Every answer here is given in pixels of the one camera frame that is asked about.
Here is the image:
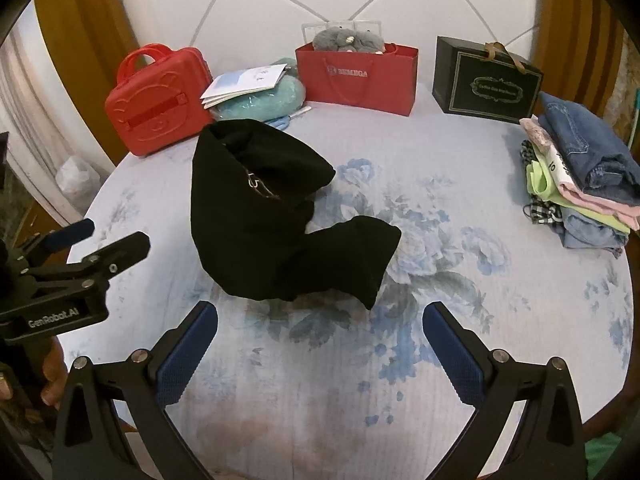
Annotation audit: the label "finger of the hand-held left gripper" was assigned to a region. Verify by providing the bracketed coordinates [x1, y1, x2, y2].
[22, 231, 152, 292]
[27, 218, 96, 263]

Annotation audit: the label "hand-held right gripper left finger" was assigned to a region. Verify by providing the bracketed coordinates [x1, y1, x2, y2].
[52, 301, 219, 480]

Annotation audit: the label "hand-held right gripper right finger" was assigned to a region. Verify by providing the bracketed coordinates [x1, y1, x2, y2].
[422, 301, 587, 480]

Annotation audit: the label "black knit garment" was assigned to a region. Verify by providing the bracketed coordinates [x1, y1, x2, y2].
[192, 119, 402, 311]

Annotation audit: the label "person's left hand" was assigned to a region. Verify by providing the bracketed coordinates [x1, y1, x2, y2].
[40, 334, 69, 411]

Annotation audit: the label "clear plastic bag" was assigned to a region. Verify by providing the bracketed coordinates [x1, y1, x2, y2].
[55, 155, 102, 212]

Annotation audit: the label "floral bed sheet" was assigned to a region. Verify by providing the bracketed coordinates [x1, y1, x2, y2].
[65, 85, 636, 480]

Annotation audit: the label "white curtain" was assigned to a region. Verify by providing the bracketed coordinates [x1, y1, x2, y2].
[0, 0, 117, 186]

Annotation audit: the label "red toy suitcase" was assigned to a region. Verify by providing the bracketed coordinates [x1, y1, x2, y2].
[105, 44, 214, 157]

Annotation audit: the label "light blue denim garment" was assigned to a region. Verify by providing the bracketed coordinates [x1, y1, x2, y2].
[560, 207, 629, 259]

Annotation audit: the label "green cloth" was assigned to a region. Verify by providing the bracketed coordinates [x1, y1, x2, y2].
[584, 432, 623, 480]

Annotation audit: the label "light green shirt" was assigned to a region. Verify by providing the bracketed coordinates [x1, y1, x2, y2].
[525, 157, 632, 235]

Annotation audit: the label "white paper booklets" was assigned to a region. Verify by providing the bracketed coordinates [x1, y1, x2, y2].
[200, 63, 288, 109]

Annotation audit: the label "teal plush in plastic wrap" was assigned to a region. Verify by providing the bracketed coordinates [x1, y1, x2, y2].
[209, 57, 306, 122]

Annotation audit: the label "pink and white shirt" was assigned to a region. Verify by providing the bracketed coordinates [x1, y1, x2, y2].
[530, 144, 640, 231]

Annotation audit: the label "pink floral cloth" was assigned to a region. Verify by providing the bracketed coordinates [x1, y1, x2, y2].
[520, 116, 557, 152]

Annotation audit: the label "dark blue jeans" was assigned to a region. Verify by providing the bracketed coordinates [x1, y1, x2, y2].
[537, 92, 640, 193]

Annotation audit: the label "black gift box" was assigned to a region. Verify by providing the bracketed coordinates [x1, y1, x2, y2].
[432, 36, 544, 125]

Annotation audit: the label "red paper bag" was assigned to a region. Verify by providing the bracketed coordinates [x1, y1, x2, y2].
[295, 42, 420, 118]

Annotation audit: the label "grey plush toy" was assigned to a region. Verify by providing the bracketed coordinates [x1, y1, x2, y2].
[312, 25, 387, 55]

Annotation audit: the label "blue-handled scissors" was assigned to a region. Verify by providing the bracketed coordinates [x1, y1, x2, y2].
[262, 106, 312, 131]

